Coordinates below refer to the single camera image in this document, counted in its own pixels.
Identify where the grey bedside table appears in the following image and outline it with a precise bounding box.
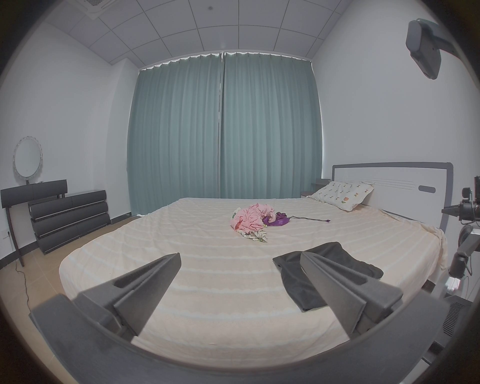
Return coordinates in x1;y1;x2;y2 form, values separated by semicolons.
301;179;332;198

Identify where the round white mirror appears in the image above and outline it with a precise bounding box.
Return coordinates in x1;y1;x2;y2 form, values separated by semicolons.
13;136;43;184

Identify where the white ceiling air conditioner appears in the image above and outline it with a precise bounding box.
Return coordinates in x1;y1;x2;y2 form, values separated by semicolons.
73;0;130;19

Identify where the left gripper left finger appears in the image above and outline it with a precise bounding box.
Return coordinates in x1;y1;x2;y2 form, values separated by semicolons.
73;253;182;342

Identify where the dark dressing table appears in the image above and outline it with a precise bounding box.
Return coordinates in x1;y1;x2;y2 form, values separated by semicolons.
0;179;68;268

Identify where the bed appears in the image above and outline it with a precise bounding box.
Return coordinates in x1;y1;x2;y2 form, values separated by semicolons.
59;162;454;362

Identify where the white printed pillow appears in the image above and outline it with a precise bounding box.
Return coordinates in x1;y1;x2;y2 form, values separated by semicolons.
307;181;375;212

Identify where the purple satin garment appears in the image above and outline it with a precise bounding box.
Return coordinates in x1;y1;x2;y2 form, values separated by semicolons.
262;212;331;227

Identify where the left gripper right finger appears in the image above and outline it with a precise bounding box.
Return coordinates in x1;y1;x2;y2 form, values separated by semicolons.
300;251;404;335

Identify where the blue-green curtain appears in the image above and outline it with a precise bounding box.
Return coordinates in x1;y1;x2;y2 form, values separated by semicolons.
127;52;324;216

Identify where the black cable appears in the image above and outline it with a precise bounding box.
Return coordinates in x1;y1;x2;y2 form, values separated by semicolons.
15;262;32;308

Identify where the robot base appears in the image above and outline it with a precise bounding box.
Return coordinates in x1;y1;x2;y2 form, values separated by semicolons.
420;275;475;366

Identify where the pile of clothes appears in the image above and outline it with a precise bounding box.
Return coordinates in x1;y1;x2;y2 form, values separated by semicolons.
230;203;276;244

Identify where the black T-shirt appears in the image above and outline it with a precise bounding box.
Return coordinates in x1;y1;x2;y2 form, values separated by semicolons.
272;242;384;313

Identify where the dark chest of drawers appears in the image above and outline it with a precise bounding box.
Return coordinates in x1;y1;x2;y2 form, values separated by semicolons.
28;190;110;256

